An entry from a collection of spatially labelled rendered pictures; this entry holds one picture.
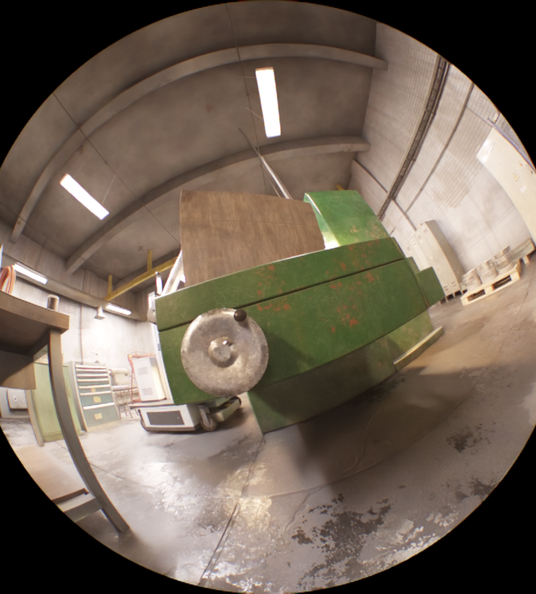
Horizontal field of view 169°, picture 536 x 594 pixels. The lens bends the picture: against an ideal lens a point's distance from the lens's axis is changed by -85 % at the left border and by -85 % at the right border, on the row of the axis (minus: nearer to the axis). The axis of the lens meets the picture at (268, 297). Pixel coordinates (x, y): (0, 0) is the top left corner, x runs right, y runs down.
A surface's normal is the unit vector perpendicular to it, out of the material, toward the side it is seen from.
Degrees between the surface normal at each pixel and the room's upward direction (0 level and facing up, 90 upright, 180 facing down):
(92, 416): 90
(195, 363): 88
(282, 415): 90
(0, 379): 90
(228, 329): 104
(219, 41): 180
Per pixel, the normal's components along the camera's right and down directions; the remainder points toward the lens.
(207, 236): 0.43, -0.18
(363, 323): 0.03, -0.33
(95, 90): 0.30, 0.90
